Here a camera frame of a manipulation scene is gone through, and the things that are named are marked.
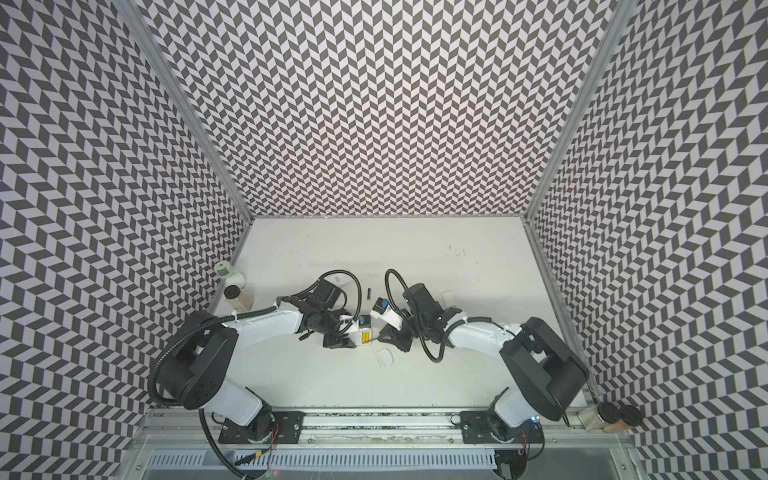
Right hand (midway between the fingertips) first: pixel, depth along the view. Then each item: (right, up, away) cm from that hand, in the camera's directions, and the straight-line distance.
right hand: (383, 343), depth 83 cm
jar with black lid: (-43, +12, +3) cm, 45 cm away
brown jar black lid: (+60, -13, -12) cm, 62 cm away
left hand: (-10, +1, +6) cm, 12 cm away
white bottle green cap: (-49, +18, +8) cm, 53 cm away
